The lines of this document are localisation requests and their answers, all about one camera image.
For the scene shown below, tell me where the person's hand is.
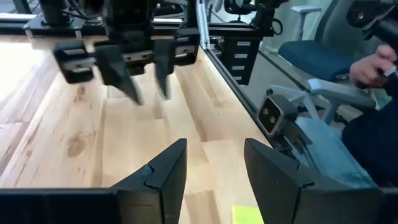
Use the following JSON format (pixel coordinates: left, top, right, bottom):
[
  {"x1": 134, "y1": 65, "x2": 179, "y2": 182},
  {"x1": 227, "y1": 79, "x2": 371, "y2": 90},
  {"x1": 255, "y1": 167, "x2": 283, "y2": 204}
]
[{"x1": 349, "y1": 44, "x2": 398, "y2": 88}]

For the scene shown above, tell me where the silver aluminium bracket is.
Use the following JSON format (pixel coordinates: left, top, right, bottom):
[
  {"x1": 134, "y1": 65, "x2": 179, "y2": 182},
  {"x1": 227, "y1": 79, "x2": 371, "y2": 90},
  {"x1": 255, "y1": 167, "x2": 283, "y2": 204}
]
[{"x1": 196, "y1": 0, "x2": 211, "y2": 50}]

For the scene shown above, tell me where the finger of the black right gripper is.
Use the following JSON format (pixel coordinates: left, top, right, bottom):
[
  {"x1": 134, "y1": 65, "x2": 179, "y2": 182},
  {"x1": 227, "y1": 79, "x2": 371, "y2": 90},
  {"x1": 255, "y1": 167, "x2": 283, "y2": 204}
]
[
  {"x1": 154, "y1": 39, "x2": 175, "y2": 100},
  {"x1": 95, "y1": 45, "x2": 144, "y2": 106}
]

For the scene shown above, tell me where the black drawer unit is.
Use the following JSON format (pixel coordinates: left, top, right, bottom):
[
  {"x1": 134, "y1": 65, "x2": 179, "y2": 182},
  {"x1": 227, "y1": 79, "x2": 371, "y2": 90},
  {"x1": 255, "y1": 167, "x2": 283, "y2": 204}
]
[{"x1": 221, "y1": 34, "x2": 261, "y2": 86}]

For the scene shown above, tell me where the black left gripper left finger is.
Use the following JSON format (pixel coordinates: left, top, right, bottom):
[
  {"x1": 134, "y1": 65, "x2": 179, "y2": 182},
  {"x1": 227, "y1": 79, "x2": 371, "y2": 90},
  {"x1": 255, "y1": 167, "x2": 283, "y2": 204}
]
[{"x1": 0, "y1": 138, "x2": 188, "y2": 224}]

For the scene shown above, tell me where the blue seat office chair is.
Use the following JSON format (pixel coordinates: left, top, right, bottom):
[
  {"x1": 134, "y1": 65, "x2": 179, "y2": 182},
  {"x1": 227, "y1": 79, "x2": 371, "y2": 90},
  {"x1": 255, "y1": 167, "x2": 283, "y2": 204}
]
[{"x1": 277, "y1": 0, "x2": 386, "y2": 82}]

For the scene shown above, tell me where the person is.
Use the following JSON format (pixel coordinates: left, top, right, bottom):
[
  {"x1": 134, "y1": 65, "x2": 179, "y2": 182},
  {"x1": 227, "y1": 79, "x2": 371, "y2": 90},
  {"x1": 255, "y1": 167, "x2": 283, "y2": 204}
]
[{"x1": 295, "y1": 44, "x2": 398, "y2": 190}]

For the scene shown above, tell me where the black table-level camera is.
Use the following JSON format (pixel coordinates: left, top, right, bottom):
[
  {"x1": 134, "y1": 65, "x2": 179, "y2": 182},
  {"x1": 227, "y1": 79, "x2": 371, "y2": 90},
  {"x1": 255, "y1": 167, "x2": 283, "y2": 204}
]
[{"x1": 257, "y1": 93, "x2": 313, "y2": 153}]

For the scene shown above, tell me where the white framed office chair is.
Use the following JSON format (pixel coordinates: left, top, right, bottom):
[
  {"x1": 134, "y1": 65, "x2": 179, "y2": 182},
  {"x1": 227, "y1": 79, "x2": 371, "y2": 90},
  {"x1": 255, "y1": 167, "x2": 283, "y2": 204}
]
[{"x1": 266, "y1": 77, "x2": 379, "y2": 127}]

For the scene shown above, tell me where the small yellow eraser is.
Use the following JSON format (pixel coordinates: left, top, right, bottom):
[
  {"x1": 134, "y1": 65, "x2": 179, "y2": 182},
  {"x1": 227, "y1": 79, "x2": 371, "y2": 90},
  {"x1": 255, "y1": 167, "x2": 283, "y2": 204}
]
[{"x1": 231, "y1": 204, "x2": 265, "y2": 224}]

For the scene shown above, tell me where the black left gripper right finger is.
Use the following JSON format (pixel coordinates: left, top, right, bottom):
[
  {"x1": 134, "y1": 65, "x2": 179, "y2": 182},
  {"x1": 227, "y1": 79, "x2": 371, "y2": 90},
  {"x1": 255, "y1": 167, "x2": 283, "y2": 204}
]
[{"x1": 243, "y1": 138, "x2": 398, "y2": 224}]

